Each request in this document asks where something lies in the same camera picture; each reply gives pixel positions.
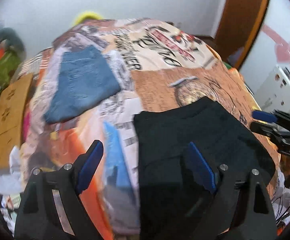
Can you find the black pants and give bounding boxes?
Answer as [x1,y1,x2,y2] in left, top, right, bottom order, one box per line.
[133,97,276,239]

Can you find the white appliance box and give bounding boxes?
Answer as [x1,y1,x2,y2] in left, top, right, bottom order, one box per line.
[254,66,290,114]

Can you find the white wardrobe door with hearts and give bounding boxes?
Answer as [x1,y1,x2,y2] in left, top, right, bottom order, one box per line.
[240,0,290,93]

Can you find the folded blue jeans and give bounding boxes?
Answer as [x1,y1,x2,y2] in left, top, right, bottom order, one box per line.
[44,46,121,124]

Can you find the printed newspaper bed blanket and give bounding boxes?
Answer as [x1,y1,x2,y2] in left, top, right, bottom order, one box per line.
[14,20,279,239]

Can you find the wooden door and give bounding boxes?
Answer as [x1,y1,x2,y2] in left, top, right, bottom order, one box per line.
[214,0,269,69]

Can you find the green fabric storage bin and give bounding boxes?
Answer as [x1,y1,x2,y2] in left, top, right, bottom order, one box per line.
[0,51,21,94]

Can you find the yellow foam headboard tube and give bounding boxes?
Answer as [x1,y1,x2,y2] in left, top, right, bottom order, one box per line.
[72,11,103,26]

